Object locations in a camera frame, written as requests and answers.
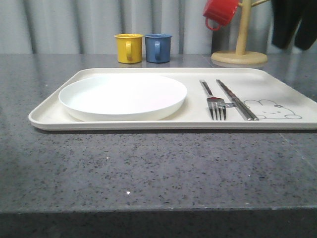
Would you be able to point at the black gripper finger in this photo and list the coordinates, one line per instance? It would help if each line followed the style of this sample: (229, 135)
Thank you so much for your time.
(286, 16)
(307, 32)

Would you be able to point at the silver metal chopstick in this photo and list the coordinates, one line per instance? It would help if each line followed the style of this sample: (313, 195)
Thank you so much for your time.
(242, 108)
(244, 111)

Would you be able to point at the silver metal fork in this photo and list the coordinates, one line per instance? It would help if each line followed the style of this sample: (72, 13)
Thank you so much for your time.
(217, 106)

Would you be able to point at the white round plate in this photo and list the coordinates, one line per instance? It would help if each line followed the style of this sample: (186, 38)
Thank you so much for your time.
(123, 97)

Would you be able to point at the wooden mug tree stand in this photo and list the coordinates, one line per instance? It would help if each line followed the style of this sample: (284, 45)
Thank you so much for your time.
(240, 55)

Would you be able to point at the red mug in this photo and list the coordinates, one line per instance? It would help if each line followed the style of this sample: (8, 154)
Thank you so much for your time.
(219, 11)

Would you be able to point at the blue mug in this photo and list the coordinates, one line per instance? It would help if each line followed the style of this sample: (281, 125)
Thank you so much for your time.
(158, 47)

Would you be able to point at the yellow mug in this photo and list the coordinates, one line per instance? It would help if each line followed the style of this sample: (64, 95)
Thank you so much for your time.
(129, 48)

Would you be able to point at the cream rabbit serving tray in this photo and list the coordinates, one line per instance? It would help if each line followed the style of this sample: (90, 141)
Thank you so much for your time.
(277, 105)

